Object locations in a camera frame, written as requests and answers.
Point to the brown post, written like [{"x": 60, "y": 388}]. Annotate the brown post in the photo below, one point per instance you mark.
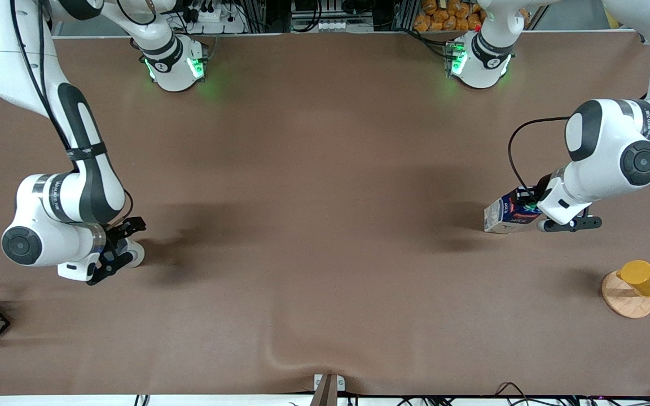
[{"x": 325, "y": 392}]

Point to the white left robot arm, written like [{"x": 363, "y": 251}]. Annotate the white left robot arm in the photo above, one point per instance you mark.
[{"x": 613, "y": 146}]

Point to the wooden mug stand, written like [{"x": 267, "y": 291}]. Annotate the wooden mug stand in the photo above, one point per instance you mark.
[{"x": 624, "y": 301}]

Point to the yellow cup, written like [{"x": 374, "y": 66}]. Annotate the yellow cup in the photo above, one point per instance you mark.
[{"x": 644, "y": 277}]

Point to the small metal bracket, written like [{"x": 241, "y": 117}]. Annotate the small metal bracket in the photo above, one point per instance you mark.
[{"x": 341, "y": 383}]

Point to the white power strip with plugs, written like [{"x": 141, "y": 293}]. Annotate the white power strip with plugs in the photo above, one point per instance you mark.
[{"x": 218, "y": 14}]

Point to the blue white milk carton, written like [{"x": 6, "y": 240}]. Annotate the blue white milk carton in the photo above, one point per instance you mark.
[{"x": 505, "y": 217}]

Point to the pile of orange buns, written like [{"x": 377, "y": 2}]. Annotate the pile of orange buns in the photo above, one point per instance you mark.
[{"x": 443, "y": 17}]

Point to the long white power strip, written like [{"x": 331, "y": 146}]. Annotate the long white power strip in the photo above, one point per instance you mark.
[{"x": 330, "y": 26}]

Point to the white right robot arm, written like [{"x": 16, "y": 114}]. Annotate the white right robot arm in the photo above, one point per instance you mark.
[{"x": 37, "y": 197}]

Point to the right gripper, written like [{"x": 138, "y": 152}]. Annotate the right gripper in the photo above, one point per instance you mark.
[{"x": 115, "y": 235}]

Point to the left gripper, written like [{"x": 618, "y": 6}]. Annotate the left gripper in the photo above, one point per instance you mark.
[{"x": 542, "y": 186}]

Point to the grey cup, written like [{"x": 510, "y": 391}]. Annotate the grey cup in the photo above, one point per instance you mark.
[{"x": 136, "y": 254}]

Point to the brown table cover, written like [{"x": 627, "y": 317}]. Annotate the brown table cover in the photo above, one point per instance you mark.
[{"x": 325, "y": 237}]

